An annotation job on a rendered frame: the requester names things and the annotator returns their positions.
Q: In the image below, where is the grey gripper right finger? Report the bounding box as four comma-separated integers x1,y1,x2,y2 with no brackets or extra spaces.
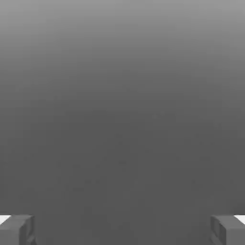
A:
209,214,245,245

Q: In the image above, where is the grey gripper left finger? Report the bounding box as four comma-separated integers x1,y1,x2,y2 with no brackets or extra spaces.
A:
0,214,37,245

